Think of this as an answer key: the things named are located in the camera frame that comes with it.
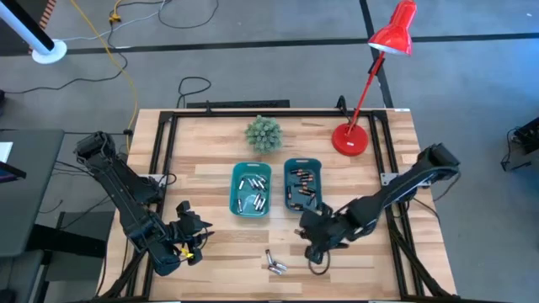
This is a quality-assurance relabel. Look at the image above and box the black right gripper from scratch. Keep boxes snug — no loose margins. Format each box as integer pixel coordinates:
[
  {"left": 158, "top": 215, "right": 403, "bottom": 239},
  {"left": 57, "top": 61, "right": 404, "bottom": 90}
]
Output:
[{"left": 299, "top": 203, "right": 353, "bottom": 264}]

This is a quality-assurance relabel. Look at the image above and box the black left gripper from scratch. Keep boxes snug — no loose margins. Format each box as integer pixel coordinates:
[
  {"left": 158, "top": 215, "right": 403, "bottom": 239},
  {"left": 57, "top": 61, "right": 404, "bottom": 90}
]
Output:
[{"left": 168, "top": 200, "right": 215, "bottom": 266}]

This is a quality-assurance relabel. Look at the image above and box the dark teal plastic bin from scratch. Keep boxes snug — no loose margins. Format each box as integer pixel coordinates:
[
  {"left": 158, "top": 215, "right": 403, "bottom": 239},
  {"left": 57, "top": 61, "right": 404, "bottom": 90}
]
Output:
[{"left": 283, "top": 157, "right": 323, "bottom": 212}]

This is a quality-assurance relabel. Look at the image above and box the light teal plastic bin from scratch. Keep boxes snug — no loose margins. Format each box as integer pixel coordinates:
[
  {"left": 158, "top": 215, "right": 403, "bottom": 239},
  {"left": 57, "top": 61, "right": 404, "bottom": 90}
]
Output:
[{"left": 229, "top": 162, "right": 273, "bottom": 218}]

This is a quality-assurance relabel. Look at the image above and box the red desk lamp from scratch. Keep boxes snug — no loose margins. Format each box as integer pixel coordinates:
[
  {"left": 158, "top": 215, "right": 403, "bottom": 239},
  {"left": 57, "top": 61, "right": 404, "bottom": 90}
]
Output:
[{"left": 331, "top": 0, "right": 418, "bottom": 157}]

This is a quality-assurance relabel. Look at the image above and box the artificial green potted plant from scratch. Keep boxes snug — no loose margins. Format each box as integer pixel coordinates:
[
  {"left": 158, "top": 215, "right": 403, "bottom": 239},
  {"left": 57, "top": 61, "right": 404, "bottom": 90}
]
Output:
[{"left": 244, "top": 114, "right": 284, "bottom": 153}]

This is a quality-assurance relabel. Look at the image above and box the black bar behind table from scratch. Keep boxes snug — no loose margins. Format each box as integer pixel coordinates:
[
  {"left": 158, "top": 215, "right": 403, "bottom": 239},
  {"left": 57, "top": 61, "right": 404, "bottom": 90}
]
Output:
[{"left": 186, "top": 99, "right": 291, "bottom": 109}]

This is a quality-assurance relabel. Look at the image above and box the dark grey desk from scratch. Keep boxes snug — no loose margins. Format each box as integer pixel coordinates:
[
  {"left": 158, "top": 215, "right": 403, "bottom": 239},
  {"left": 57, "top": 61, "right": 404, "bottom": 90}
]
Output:
[{"left": 0, "top": 128, "right": 67, "bottom": 258}]

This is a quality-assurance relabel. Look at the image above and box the dark tablet device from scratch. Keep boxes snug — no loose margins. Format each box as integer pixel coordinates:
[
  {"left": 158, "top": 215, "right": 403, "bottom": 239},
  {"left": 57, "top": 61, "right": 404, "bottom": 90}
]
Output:
[{"left": 0, "top": 162, "right": 27, "bottom": 184}]

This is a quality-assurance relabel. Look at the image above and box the white round-base floor stand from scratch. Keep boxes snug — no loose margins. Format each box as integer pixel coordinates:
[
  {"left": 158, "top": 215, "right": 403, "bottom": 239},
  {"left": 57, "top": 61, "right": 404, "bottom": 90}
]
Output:
[{"left": 0, "top": 0, "right": 68, "bottom": 65}]

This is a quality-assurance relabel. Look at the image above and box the black equipment box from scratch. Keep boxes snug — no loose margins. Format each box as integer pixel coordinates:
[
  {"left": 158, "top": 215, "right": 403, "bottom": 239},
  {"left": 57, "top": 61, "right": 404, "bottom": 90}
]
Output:
[{"left": 511, "top": 116, "right": 539, "bottom": 155}]

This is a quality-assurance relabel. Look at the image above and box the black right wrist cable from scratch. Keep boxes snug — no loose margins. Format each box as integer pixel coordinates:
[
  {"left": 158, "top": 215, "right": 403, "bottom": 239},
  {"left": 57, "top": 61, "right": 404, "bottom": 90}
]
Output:
[{"left": 308, "top": 251, "right": 333, "bottom": 276}]

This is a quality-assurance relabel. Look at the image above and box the black metal table frame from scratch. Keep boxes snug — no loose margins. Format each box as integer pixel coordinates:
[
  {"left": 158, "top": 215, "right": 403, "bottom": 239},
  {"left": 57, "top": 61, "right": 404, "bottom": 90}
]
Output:
[{"left": 99, "top": 108, "right": 458, "bottom": 302}]

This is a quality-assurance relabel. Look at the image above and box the black lamp power cord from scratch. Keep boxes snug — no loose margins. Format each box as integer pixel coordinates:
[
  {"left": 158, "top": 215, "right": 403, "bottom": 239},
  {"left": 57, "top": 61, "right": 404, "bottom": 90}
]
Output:
[{"left": 335, "top": 94, "right": 350, "bottom": 123}]

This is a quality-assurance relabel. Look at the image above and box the yellow extension cable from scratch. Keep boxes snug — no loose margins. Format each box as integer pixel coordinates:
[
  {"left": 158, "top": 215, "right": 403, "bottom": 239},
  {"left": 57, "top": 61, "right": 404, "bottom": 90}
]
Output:
[{"left": 68, "top": 0, "right": 139, "bottom": 155}]

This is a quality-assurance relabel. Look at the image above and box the black looped floor cable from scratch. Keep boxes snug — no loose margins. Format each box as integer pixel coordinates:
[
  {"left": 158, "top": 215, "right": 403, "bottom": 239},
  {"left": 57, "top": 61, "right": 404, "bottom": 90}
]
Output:
[{"left": 175, "top": 76, "right": 212, "bottom": 109}]

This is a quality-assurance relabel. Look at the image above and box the long black floor cable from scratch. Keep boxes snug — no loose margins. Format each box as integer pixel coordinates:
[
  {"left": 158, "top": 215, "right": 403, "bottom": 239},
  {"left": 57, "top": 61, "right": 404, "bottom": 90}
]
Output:
[{"left": 3, "top": 20, "right": 128, "bottom": 96}]

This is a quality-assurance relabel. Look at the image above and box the black curved floor cable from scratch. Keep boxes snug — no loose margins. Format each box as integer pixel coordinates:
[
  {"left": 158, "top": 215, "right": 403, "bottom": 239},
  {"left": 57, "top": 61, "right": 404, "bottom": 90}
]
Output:
[{"left": 157, "top": 0, "right": 220, "bottom": 30}]

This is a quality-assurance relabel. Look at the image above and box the grey floor cable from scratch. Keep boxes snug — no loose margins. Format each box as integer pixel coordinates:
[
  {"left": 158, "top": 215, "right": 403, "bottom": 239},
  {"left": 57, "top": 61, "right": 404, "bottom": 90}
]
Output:
[{"left": 62, "top": 0, "right": 172, "bottom": 43}]

